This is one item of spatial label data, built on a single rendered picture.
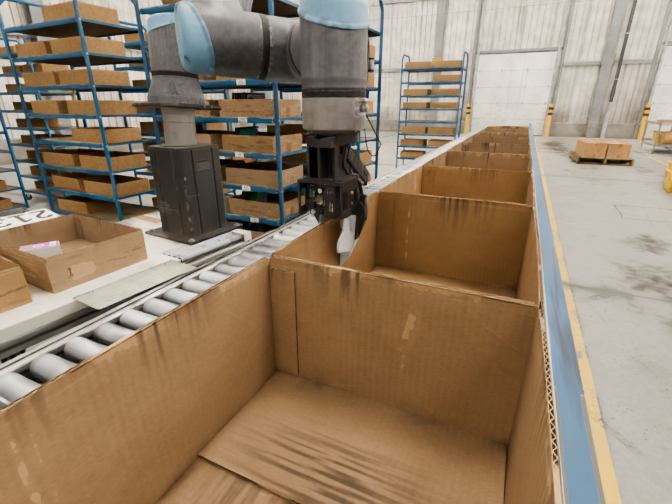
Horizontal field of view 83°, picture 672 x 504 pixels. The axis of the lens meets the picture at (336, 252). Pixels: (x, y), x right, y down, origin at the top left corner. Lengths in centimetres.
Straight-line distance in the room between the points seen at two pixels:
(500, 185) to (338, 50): 72
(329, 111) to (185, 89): 97
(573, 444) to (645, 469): 145
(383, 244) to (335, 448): 48
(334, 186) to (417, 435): 32
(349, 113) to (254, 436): 41
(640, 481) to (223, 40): 180
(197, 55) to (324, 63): 19
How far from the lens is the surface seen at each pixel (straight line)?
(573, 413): 51
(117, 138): 341
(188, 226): 148
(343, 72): 54
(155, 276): 122
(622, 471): 186
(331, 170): 56
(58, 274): 124
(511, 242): 77
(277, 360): 52
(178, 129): 148
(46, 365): 94
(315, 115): 54
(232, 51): 62
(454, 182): 115
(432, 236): 78
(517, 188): 114
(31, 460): 33
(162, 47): 149
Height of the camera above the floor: 122
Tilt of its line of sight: 21 degrees down
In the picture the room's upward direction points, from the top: straight up
